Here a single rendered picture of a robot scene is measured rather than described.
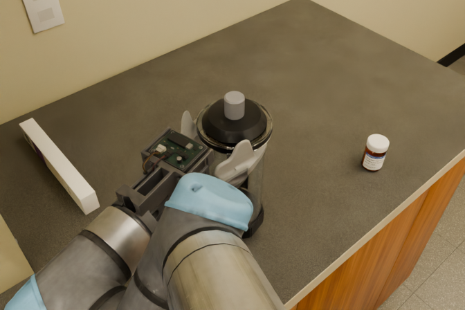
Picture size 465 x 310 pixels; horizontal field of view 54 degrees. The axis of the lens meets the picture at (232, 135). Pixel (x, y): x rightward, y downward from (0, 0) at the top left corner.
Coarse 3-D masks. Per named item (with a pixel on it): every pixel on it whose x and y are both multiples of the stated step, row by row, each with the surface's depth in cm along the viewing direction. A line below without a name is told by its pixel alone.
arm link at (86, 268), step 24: (72, 240) 49; (96, 240) 47; (48, 264) 46; (72, 264) 45; (96, 264) 46; (120, 264) 47; (24, 288) 45; (48, 288) 44; (72, 288) 44; (96, 288) 44
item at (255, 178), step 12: (204, 108) 66; (264, 108) 66; (204, 132) 62; (264, 132) 62; (204, 144) 62; (216, 144) 60; (228, 144) 60; (252, 144) 60; (264, 144) 62; (216, 156) 63; (228, 156) 62; (264, 156) 68; (252, 180) 67; (252, 192) 69; (252, 216) 73
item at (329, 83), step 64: (192, 64) 117; (256, 64) 117; (320, 64) 117; (384, 64) 117; (0, 128) 99; (64, 128) 99; (128, 128) 99; (320, 128) 99; (384, 128) 99; (448, 128) 99; (0, 192) 86; (64, 192) 86; (320, 192) 86; (384, 192) 86; (256, 256) 76; (320, 256) 76
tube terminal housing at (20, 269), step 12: (0, 216) 63; (0, 228) 64; (0, 240) 65; (12, 240) 67; (0, 252) 67; (12, 252) 68; (0, 264) 68; (12, 264) 70; (24, 264) 71; (0, 276) 69; (12, 276) 71; (24, 276) 73; (0, 288) 71
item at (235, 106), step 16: (224, 96) 61; (240, 96) 61; (208, 112) 63; (224, 112) 62; (240, 112) 61; (256, 112) 63; (208, 128) 62; (224, 128) 61; (240, 128) 61; (256, 128) 61
